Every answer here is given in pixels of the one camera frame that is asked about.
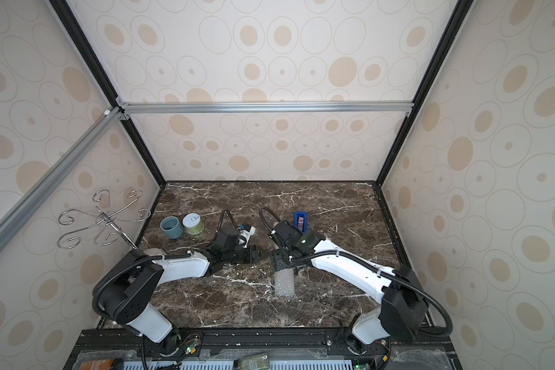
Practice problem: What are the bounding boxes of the circuit board with wires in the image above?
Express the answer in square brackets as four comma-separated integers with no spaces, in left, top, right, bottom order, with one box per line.
[179,333,201,356]

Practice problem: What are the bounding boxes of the blue tape dispenser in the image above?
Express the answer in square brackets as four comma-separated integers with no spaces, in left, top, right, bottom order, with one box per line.
[294,211,308,234]

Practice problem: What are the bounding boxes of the bubble wrap sheet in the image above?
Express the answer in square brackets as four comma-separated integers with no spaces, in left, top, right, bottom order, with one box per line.
[274,268,295,298]

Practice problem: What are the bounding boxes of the teal ceramic cup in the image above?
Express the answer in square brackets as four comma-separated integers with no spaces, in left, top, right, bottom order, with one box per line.
[160,216,183,240]

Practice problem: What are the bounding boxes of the horizontal aluminium rail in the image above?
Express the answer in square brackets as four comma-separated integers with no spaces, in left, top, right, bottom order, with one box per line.
[120,100,414,115]

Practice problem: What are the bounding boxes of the metal wire glass rack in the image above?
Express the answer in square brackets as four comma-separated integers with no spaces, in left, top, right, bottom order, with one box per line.
[55,187,160,259]

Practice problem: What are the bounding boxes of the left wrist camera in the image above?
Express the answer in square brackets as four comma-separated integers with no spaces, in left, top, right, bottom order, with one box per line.
[237,224,256,248]

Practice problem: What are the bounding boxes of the green white tin can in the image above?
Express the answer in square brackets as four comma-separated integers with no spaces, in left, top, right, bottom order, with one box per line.
[182,213,204,235]

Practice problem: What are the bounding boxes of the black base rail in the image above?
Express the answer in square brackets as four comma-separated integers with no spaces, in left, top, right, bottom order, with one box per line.
[64,328,462,369]

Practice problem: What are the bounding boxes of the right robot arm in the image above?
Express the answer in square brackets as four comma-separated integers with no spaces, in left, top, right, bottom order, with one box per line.
[269,220,453,347]

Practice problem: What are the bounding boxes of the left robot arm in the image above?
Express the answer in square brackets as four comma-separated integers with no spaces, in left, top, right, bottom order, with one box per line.
[92,224,261,345]

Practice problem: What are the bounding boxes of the diagonal aluminium rail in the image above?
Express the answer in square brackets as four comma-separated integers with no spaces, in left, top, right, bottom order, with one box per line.
[0,106,120,253]

